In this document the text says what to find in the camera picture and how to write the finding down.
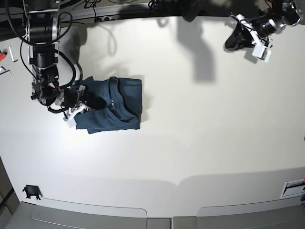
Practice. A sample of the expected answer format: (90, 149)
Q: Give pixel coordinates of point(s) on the blue T-shirt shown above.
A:
(123, 109)

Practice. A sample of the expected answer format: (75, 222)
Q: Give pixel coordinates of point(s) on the left grey chair back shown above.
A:
(29, 216)

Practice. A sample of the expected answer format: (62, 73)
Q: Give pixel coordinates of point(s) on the right grey chair back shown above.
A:
(286, 213)

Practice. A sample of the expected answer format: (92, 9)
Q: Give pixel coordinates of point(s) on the upper hex key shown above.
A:
(11, 55)

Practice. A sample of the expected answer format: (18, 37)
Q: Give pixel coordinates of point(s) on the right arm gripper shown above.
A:
(80, 100)

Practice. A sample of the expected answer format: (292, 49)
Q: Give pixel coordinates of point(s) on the black table clip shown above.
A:
(32, 190)

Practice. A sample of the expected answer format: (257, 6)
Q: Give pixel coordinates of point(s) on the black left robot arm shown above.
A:
(283, 12)

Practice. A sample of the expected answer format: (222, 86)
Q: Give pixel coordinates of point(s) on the grey chair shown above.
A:
(29, 216)
(286, 213)

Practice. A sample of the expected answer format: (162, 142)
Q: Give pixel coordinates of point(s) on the red handled tool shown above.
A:
(3, 54)

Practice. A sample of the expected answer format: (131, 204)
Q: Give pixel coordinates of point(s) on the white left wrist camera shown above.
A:
(261, 52)

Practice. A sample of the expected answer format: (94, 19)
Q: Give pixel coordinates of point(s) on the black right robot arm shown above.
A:
(43, 33)

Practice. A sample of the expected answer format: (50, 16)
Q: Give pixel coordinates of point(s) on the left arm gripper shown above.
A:
(249, 32)

